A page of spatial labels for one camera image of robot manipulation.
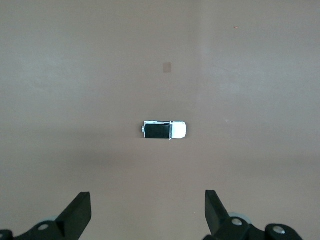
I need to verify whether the white jeep toy black roof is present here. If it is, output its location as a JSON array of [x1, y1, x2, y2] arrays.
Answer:
[[139, 120, 188, 141]]

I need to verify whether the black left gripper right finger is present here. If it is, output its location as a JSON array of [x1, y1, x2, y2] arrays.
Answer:
[[203, 189, 305, 240]]

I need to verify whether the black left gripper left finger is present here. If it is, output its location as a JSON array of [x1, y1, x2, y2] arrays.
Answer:
[[0, 191, 92, 240]]

